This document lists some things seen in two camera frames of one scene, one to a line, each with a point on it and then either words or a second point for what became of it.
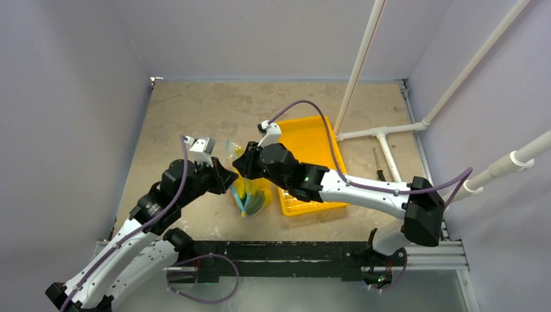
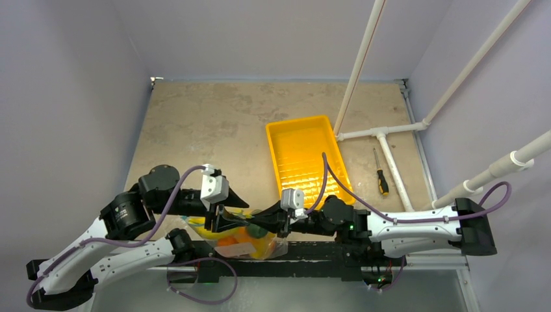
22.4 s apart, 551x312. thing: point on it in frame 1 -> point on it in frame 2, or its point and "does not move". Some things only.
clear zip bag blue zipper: [251, 196] -> [251, 242]
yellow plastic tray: [308, 138] does not move
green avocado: [255, 202] -> [256, 231]
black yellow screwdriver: [379, 171] does not move
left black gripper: [223, 177] -> [222, 220]
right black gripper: [251, 158] -> [283, 220]
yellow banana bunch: [246, 186] -> [198, 225]
